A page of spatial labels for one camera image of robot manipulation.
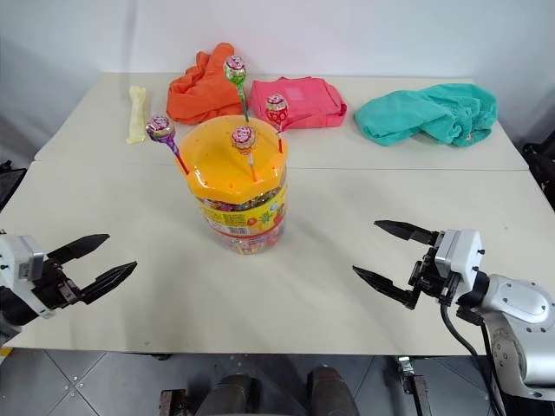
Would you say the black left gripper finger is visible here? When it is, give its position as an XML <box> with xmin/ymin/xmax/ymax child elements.
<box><xmin>46</xmin><ymin>234</ymin><xmax>111</xmax><ymax>266</ymax></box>
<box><xmin>78</xmin><ymin>261</ymin><xmax>139</xmax><ymax>305</ymax></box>

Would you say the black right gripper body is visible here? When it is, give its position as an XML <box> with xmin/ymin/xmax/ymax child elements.
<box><xmin>406</xmin><ymin>244</ymin><xmax>461</xmax><ymax>307</ymax></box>

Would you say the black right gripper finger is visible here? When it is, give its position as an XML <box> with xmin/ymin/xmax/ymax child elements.
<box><xmin>351</xmin><ymin>264</ymin><xmax>421</xmax><ymax>310</ymax></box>
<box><xmin>373</xmin><ymin>219</ymin><xmax>442</xmax><ymax>247</ymax></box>

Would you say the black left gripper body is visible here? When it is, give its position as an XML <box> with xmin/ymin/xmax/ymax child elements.
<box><xmin>33</xmin><ymin>256</ymin><xmax>84</xmax><ymax>311</ymax></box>

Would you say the purple-wrapped lollipop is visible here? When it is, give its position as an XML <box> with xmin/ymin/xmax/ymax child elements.
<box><xmin>144</xmin><ymin>114</ymin><xmax>191</xmax><ymax>176</ymax></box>

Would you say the yellow-lidded clear lollipop jar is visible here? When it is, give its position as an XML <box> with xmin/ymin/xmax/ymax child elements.
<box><xmin>174</xmin><ymin>119</ymin><xmax>290</xmax><ymax>257</ymax></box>

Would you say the red-wrapped lollipop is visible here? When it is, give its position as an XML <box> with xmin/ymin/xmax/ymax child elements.
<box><xmin>264</xmin><ymin>94</ymin><xmax>290</xmax><ymax>154</ymax></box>

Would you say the pink-wrapped orange-stick lollipop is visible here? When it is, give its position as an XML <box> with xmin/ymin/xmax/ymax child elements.
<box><xmin>230</xmin><ymin>125</ymin><xmax>258</xmax><ymax>182</ymax></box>

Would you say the green-wrapped lollipop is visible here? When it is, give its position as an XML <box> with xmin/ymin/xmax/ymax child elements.
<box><xmin>222</xmin><ymin>55</ymin><xmax>251</xmax><ymax>123</ymax></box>

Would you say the black equipment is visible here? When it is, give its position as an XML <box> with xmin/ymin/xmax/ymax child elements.
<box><xmin>521</xmin><ymin>128</ymin><xmax>555</xmax><ymax>203</ymax></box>
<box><xmin>0</xmin><ymin>159</ymin><xmax>28</xmax><ymax>211</ymax></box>

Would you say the teal cloth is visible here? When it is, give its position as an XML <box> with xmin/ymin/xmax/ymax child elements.
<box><xmin>353</xmin><ymin>82</ymin><xmax>500</xmax><ymax>150</ymax></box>

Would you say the cream plastic packet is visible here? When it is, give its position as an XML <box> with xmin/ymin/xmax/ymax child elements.
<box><xmin>125</xmin><ymin>84</ymin><xmax>149</xmax><ymax>146</ymax></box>

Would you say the pink folded cloth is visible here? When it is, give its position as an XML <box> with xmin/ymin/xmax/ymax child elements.
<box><xmin>247</xmin><ymin>75</ymin><xmax>349</xmax><ymax>132</ymax></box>

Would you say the orange cloth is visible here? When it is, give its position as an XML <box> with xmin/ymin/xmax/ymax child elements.
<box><xmin>166</xmin><ymin>42</ymin><xmax>251</xmax><ymax>127</ymax></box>

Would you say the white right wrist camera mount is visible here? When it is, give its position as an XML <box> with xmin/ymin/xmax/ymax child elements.
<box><xmin>434</xmin><ymin>229</ymin><xmax>486</xmax><ymax>288</ymax></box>

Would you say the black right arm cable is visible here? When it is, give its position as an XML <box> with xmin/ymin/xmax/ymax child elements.
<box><xmin>439</xmin><ymin>298</ymin><xmax>509</xmax><ymax>416</ymax></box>

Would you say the metal table bracket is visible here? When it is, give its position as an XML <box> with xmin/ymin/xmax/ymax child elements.
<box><xmin>395</xmin><ymin>354</ymin><xmax>434</xmax><ymax>416</ymax></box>
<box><xmin>157</xmin><ymin>388</ymin><xmax>188</xmax><ymax>416</ymax></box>

